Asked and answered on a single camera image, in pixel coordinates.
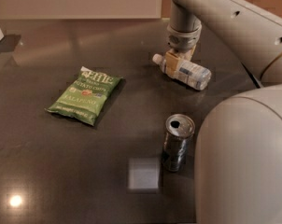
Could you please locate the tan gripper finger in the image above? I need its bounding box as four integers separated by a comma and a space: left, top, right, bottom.
165, 49, 180, 78
183, 47, 196, 61

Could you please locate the clear plastic water bottle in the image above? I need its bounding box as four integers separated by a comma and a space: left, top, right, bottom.
152, 54, 212, 91

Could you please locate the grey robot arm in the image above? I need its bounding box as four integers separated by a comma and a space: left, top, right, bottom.
171, 0, 282, 224

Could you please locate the silver open soda can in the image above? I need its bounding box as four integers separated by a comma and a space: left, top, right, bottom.
162, 114, 195, 172

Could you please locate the green jalapeno chips bag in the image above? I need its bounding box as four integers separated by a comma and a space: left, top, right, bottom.
47, 66, 121, 126

